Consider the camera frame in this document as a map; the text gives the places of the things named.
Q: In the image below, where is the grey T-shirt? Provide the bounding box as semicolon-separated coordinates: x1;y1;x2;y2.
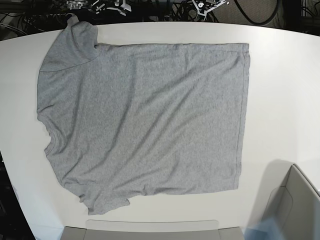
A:
36;16;250;215

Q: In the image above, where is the grey bin at bottom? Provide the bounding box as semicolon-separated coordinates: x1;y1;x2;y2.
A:
61;219;244;240

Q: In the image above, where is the grey bin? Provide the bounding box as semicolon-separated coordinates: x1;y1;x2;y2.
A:
61;219;244;240
261;164;320;240

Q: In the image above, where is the grey bin at right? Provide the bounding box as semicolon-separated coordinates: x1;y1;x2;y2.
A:
261;164;320;240

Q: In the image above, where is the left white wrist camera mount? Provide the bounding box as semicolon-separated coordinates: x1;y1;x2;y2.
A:
192;0;227;20

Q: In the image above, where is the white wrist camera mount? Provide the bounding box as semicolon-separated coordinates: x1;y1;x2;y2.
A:
65;0;100;11
192;0;227;20

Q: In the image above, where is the thick black cable loop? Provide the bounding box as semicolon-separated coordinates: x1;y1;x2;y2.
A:
234;0;279;26

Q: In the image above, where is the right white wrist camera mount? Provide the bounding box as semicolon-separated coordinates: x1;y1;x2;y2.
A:
65;0;100;11

